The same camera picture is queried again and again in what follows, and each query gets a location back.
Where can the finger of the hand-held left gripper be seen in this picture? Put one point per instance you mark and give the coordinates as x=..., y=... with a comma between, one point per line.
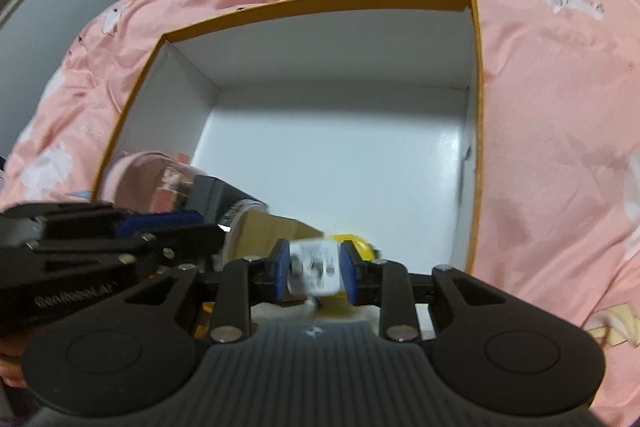
x=160, y=222
x=150, y=247

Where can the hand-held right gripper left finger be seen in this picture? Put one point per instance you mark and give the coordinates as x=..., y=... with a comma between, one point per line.
x=281, y=272

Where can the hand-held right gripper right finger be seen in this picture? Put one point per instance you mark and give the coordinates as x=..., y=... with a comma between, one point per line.
x=349, y=274

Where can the small maroon box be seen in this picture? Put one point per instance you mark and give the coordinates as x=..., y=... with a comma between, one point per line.
x=172, y=192

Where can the white charger plug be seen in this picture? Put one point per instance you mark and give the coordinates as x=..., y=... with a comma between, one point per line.
x=315, y=269

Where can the dark grey box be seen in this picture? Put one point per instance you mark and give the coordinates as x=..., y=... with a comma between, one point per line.
x=220, y=197

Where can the orange cardboard box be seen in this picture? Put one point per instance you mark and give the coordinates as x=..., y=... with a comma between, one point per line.
x=325, y=47

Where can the person's left hand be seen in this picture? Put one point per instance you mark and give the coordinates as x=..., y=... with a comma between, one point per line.
x=11, y=364

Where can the yellow round object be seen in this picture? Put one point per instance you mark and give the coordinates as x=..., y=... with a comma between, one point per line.
x=362, y=249

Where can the small tan box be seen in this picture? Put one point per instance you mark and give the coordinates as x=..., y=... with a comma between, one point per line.
x=270, y=229

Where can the pink round case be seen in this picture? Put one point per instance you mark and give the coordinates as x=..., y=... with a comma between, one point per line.
x=135, y=177

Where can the pink printed blanket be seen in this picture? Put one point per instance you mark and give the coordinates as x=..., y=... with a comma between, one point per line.
x=550, y=107

